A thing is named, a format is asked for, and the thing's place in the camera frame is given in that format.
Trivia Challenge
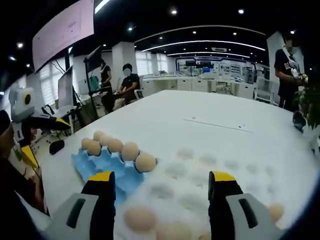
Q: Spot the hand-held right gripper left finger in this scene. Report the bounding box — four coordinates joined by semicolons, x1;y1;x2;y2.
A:
46;171;117;240

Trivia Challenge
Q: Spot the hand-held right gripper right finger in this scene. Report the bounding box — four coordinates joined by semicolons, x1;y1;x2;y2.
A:
207;170;285;240

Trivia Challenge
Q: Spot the blue egg tray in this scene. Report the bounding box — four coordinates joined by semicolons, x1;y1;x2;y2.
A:
71;146;158;206

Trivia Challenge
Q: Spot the person's left hand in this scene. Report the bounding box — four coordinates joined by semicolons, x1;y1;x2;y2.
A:
0;126;16;161

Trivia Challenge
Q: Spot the white office desk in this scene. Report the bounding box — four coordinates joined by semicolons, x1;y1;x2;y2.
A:
42;104;83;121

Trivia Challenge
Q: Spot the black computer mouse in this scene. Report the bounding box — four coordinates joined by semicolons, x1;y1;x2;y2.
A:
49;139;66;156

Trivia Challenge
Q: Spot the silver computer monitor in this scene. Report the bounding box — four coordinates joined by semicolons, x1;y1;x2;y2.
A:
56;66;75;111

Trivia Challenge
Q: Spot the white dimpled foam board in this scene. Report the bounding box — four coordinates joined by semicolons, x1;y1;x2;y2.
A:
119;147;288;240

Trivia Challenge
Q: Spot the teal bag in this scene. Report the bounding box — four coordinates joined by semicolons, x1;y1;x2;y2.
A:
89;76;100;91

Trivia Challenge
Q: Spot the black monitor on tripod stand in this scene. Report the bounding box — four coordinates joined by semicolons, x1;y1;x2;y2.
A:
83;44;113;118

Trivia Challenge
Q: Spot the white table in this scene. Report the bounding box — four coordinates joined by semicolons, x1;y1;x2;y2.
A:
37;89;320;240

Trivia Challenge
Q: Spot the dark round pot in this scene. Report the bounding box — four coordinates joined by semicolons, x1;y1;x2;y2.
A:
292;111;307;131

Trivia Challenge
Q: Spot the white slatted chair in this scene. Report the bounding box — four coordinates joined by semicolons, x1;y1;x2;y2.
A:
254;76;280;106

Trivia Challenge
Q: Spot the long white counter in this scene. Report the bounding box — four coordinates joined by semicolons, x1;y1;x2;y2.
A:
142;74;258;100

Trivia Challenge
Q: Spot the green plant in white vase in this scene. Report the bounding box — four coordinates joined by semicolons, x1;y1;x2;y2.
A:
293;84;320;153

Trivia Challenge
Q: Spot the white table cable cover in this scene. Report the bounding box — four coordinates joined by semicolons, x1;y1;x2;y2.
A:
183;116;254;133

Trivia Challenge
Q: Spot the large wall screen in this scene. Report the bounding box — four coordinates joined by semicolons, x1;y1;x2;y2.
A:
31;0;96;73

